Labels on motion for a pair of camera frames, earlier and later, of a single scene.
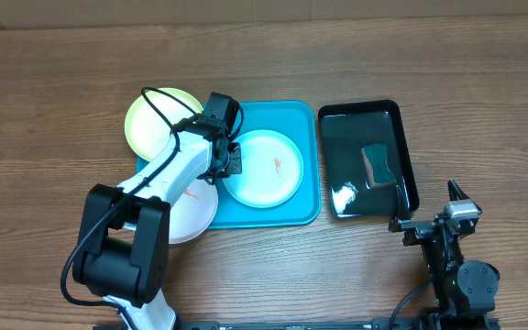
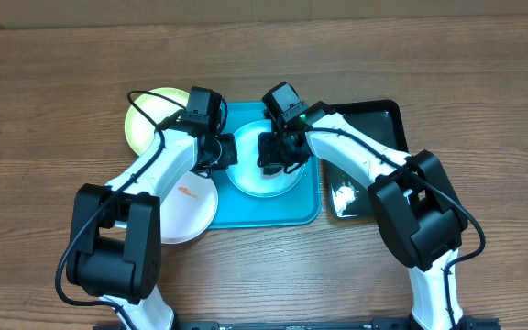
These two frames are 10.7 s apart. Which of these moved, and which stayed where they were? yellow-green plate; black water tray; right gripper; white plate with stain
Moved: right gripper
Stayed: white plate with stain; yellow-green plate; black water tray
